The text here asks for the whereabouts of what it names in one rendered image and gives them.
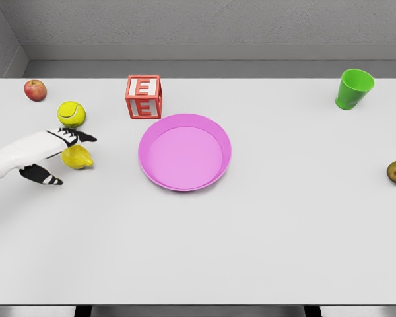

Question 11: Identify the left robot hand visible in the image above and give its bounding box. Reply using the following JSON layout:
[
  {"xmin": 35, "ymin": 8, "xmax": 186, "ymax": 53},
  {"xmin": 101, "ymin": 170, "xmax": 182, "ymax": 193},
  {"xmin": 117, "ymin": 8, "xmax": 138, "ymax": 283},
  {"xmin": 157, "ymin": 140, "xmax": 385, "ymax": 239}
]
[{"xmin": 0, "ymin": 127, "xmax": 98, "ymax": 186}]

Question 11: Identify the yellow lemon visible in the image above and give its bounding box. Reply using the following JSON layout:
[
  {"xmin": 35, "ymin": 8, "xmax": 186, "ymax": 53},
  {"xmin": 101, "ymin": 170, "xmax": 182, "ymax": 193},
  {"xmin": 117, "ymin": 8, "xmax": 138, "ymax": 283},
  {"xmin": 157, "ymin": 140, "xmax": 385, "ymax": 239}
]
[{"xmin": 60, "ymin": 144, "xmax": 95, "ymax": 170}]

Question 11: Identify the pink plate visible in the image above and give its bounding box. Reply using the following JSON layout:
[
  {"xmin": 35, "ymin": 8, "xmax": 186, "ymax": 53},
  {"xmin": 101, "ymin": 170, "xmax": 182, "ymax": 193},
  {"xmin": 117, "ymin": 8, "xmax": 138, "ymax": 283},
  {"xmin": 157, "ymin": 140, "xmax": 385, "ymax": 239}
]
[{"xmin": 137, "ymin": 113, "xmax": 233, "ymax": 193}]

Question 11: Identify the yellow tennis ball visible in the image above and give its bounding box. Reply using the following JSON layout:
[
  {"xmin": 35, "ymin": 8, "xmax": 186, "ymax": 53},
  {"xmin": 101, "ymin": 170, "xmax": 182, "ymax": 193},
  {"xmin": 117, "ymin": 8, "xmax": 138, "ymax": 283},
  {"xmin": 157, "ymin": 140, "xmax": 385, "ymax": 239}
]
[{"xmin": 56, "ymin": 100, "xmax": 87, "ymax": 129}]

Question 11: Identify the red apple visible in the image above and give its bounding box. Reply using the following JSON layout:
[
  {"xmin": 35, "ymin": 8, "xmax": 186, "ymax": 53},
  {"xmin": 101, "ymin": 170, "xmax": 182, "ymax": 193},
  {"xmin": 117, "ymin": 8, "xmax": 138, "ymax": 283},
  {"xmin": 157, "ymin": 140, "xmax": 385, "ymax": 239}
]
[{"xmin": 23, "ymin": 79, "xmax": 48, "ymax": 102}]

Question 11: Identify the red letter block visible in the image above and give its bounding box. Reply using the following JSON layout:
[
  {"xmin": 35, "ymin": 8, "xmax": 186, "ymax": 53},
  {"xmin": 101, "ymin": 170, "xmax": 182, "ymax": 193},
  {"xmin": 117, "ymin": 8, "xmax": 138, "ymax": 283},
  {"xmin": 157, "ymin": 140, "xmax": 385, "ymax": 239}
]
[{"xmin": 124, "ymin": 75, "xmax": 164, "ymax": 120}]

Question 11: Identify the green cup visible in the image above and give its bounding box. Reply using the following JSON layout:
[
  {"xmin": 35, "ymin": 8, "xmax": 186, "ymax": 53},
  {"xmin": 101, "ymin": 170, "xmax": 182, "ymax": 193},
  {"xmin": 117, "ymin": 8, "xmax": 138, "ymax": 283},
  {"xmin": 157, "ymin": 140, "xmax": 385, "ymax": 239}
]
[{"xmin": 335, "ymin": 68, "xmax": 376, "ymax": 112}]

